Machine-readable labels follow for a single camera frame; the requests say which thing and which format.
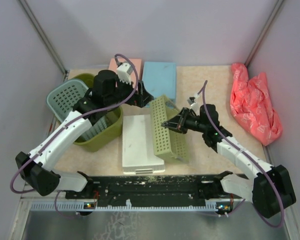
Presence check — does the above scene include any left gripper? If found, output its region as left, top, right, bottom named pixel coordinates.
left=105, top=74, right=154, bottom=108

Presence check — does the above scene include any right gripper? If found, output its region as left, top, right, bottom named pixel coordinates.
left=162, top=107, right=207, bottom=135

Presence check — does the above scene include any light green perforated tray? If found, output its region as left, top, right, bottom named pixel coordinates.
left=149, top=94, right=190, bottom=164

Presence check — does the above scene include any blue perforated tray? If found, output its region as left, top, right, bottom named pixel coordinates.
left=142, top=61, right=177, bottom=103

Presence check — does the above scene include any pink perforated tray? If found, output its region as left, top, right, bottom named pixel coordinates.
left=107, top=57, right=143, bottom=87

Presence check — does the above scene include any white perforated tray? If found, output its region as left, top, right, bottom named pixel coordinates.
left=122, top=114, right=166, bottom=175

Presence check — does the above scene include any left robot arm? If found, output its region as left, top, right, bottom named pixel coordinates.
left=15, top=69, right=154, bottom=199

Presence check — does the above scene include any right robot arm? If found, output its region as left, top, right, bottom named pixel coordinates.
left=161, top=104, right=297, bottom=219

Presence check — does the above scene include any olive green plastic tub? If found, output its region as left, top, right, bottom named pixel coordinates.
left=64, top=72, right=123, bottom=153

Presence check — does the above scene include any red plastic bag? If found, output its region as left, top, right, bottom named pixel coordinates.
left=229, top=63, right=283, bottom=146

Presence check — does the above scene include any teal perforated basket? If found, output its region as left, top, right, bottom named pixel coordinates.
left=46, top=78, right=110, bottom=143

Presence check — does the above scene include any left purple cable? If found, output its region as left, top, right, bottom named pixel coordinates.
left=9, top=53, right=139, bottom=220

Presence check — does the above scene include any purple cable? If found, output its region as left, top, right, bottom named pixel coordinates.
left=9, top=53, right=139, bottom=220
left=201, top=79, right=286, bottom=228

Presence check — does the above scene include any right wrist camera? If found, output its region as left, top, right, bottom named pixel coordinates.
left=187, top=93, right=201, bottom=110

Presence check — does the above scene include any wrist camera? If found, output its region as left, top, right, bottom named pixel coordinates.
left=116, top=62, right=133, bottom=85
left=187, top=93, right=201, bottom=110

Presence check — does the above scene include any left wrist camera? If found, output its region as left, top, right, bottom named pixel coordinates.
left=116, top=62, right=133, bottom=85

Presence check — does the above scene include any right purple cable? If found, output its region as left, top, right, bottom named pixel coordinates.
left=201, top=79, right=286, bottom=228

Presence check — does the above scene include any grey slotted cable duct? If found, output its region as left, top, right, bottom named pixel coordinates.
left=29, top=201, right=236, bottom=212

